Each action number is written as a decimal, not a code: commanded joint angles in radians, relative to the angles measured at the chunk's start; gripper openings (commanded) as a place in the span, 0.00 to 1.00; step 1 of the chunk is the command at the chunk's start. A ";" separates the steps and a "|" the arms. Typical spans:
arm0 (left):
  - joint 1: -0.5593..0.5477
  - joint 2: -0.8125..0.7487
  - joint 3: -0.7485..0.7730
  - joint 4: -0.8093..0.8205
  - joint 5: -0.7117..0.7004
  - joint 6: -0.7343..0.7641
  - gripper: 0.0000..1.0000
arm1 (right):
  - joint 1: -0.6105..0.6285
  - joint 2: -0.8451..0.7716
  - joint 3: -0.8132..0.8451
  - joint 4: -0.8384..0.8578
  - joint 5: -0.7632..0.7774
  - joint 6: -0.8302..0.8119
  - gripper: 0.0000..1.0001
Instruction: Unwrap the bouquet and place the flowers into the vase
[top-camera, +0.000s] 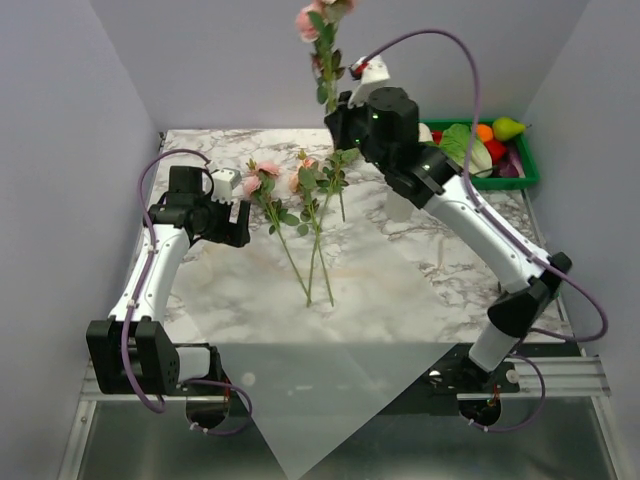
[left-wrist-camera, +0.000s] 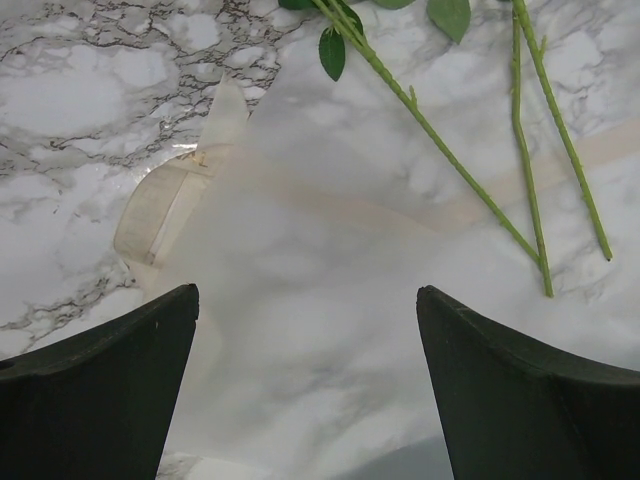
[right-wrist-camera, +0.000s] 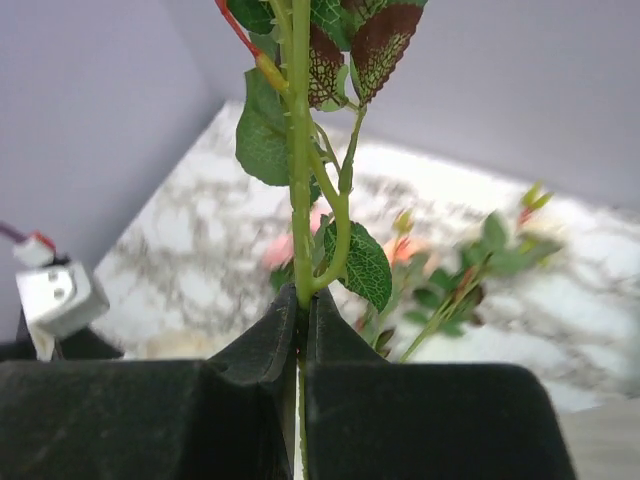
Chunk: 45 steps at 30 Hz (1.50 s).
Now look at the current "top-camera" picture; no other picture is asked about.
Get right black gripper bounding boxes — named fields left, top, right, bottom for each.
left=325, top=88, right=391, bottom=175

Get pink flower bouquet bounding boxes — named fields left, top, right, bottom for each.
left=243, top=158, right=311, bottom=301

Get pink bud flower stem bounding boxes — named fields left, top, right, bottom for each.
left=288, top=149, right=335, bottom=307

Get pink rose stem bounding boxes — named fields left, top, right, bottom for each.
left=295, top=0, right=358, bottom=114

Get white wrapping paper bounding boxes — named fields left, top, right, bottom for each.
left=173, top=230, right=449, bottom=479

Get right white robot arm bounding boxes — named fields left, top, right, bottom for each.
left=325, top=87, right=572, bottom=392

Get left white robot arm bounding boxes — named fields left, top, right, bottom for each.
left=86, top=166, right=250, bottom=396

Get white ribbed vase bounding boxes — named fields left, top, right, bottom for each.
left=384, top=191, right=415, bottom=222

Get green leafy stem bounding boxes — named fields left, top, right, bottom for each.
left=323, top=148, right=360, bottom=222

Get white toy radish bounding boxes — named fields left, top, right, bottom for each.
left=418, top=123, right=433, bottom=143

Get green toy cabbage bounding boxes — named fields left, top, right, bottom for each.
left=439, top=123, right=493, bottom=178

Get orange toy fruit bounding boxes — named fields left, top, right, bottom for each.
left=476, top=123, right=494, bottom=143

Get green plastic tray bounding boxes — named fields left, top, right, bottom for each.
left=422, top=119, right=540, bottom=190

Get red toy pepper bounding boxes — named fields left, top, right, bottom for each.
left=484, top=139, right=508, bottom=165

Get green toy pear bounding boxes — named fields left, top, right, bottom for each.
left=492, top=116, right=531, bottom=142

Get purple toy eggplant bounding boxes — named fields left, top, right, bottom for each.
left=497, top=149, right=526, bottom=179

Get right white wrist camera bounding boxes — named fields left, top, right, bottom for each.
left=348, top=55, right=390, bottom=108

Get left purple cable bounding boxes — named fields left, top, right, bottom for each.
left=122, top=149, right=254, bottom=436

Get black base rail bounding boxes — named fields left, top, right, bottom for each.
left=164, top=342, right=584, bottom=419

